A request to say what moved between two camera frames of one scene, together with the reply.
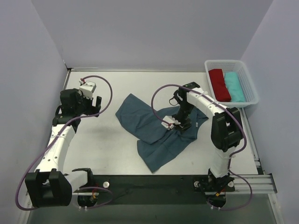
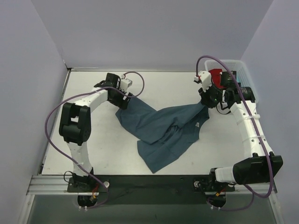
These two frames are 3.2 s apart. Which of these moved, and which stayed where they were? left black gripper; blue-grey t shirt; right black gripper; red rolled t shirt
Moved: right black gripper; left black gripper
Stayed: red rolled t shirt; blue-grey t shirt
